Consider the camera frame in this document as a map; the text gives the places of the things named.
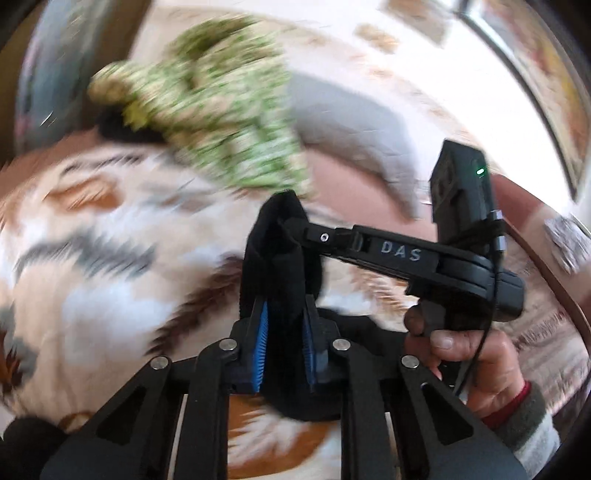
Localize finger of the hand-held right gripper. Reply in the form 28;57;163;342
281;217;358;258

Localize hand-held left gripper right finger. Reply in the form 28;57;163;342
302;305;529;480

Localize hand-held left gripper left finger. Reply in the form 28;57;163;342
39;295;271;480

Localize black pants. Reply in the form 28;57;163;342
238;189;416;423

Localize person's right forearm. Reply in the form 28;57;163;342
480;381;561;480

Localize person's right hand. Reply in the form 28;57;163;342
404;305;529;418

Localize pink bed sheet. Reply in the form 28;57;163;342
295;143;435;241

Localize brown headboard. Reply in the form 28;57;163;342
489;173;591;356

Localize striped bed cover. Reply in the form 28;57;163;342
499;258;587;416

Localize cream floral cloth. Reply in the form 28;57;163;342
542;215;587;273

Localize grey pillow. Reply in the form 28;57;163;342
286;76;423;220

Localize green patterned quilt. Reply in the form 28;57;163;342
88;14;310;199

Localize leaf-print fleece blanket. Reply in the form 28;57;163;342
0;143;462;480

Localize stained glass window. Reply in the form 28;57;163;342
14;0;107;153

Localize black cable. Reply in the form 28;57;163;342
455;210;506;398

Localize dark-framed wall picture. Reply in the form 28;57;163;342
462;0;591;199

